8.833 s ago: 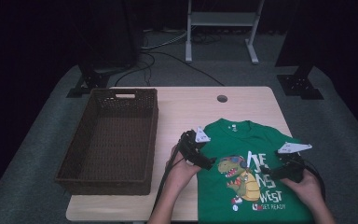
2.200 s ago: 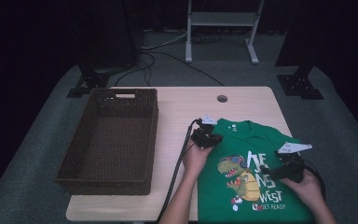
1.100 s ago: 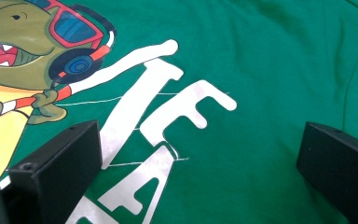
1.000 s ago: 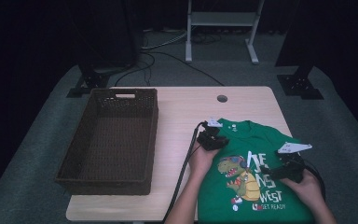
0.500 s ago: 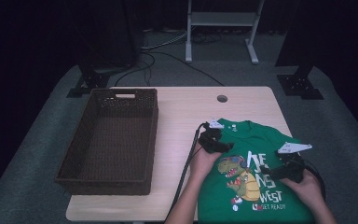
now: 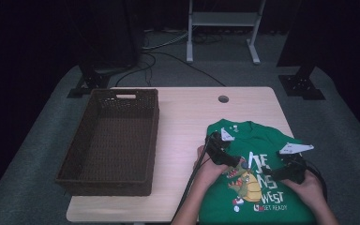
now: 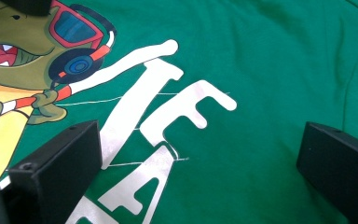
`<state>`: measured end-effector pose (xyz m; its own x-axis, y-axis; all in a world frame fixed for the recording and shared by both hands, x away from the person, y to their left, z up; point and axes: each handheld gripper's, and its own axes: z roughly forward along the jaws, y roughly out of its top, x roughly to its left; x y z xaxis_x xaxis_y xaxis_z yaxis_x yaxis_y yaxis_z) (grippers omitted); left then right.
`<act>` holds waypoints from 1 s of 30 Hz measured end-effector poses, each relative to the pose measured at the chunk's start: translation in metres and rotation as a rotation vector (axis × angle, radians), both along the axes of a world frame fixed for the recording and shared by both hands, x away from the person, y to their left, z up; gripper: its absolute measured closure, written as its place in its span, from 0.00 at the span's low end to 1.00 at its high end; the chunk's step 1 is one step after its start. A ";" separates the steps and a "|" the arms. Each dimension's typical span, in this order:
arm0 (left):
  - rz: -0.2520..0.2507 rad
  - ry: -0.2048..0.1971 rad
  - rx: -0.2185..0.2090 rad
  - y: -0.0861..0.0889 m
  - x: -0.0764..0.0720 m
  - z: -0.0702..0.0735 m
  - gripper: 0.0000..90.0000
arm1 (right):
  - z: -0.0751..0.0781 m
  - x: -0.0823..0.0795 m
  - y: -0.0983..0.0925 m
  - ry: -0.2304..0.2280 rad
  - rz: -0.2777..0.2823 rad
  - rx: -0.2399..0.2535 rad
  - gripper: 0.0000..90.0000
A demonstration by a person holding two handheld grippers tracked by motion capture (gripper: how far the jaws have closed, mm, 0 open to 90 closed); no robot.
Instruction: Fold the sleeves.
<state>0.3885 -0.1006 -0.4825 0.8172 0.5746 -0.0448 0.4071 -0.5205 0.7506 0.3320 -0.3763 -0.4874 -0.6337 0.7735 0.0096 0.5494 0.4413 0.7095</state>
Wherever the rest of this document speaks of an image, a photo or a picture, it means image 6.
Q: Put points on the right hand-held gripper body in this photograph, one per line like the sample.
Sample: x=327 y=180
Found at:
x=295 y=170

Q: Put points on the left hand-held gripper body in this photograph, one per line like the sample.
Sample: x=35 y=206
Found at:
x=217 y=151

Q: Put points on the green t-shirt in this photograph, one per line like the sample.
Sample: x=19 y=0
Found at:
x=256 y=137

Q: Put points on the brown wicker basket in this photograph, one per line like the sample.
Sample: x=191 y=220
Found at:
x=122 y=103

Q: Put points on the person's left hand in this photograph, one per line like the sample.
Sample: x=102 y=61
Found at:
x=207 y=170

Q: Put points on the person's right hand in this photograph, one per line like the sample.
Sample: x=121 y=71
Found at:
x=311 y=192

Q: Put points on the grey table grommet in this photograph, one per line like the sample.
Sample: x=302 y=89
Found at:
x=223 y=99

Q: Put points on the black floor stand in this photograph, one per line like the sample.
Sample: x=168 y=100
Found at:
x=300 y=86
x=90 y=82

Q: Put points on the white metal stand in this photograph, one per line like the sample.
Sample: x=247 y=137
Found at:
x=223 y=18

